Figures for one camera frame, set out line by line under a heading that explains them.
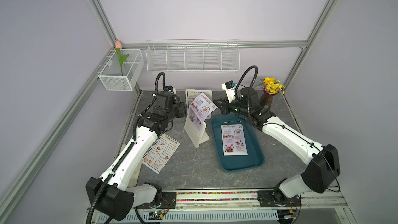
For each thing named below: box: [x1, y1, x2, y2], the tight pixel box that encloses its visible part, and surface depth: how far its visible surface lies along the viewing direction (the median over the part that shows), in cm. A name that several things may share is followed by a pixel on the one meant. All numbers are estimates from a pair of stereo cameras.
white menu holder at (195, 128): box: [184, 106, 210, 149], surface depth 87 cm
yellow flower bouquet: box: [252, 76, 286, 95], surface depth 92 cm
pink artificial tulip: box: [115, 40, 130, 77], surface depth 92 cm
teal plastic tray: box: [210, 113, 265, 173], surface depth 90 cm
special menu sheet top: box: [188, 92, 219, 133], surface depth 82 cm
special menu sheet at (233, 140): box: [220, 123, 249, 157], surface depth 96 cm
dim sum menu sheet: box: [141, 133, 182, 175], surface depth 91 cm
